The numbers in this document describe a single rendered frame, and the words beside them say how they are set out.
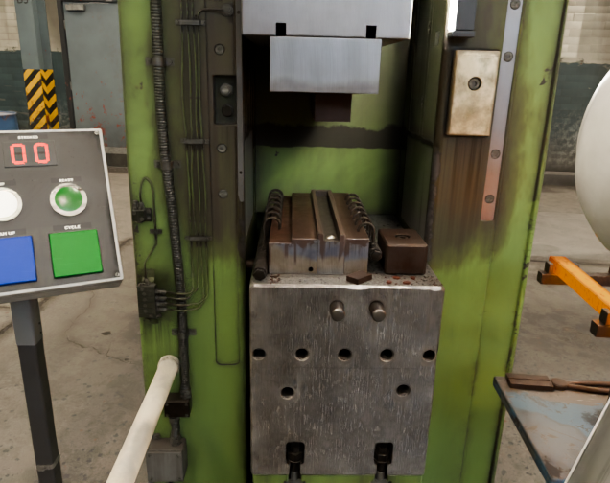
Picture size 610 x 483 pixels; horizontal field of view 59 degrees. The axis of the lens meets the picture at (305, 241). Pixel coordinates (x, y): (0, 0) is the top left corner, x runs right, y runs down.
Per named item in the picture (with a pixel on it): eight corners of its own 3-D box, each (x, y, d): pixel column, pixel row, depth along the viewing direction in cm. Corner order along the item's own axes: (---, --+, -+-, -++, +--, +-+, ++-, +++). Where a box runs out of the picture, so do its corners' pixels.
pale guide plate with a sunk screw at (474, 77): (489, 136, 113) (501, 51, 107) (447, 135, 112) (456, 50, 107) (486, 135, 115) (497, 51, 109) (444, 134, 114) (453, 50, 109)
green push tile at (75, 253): (103, 271, 90) (97, 228, 91) (54, 277, 87) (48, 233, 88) (102, 273, 91) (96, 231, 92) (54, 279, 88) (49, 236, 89)
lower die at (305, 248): (366, 274, 109) (369, 235, 106) (269, 273, 108) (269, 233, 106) (346, 219, 149) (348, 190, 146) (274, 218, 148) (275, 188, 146)
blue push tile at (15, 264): (37, 279, 86) (31, 234, 87) (-17, 286, 83) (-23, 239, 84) (37, 281, 87) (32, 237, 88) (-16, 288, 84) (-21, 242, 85)
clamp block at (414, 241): (426, 275, 109) (429, 245, 107) (385, 274, 109) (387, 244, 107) (413, 256, 120) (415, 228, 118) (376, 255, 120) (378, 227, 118)
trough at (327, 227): (344, 241, 106) (344, 234, 106) (317, 241, 106) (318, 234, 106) (330, 195, 146) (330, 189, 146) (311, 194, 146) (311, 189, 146)
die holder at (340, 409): (424, 475, 117) (445, 287, 103) (250, 474, 116) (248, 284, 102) (383, 349, 170) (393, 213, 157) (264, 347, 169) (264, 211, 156)
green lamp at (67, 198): (80, 214, 90) (78, 189, 89) (52, 213, 90) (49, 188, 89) (86, 209, 93) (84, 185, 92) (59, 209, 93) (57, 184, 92)
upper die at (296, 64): (378, 94, 98) (382, 38, 95) (269, 91, 97) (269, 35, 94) (353, 87, 138) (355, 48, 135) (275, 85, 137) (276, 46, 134)
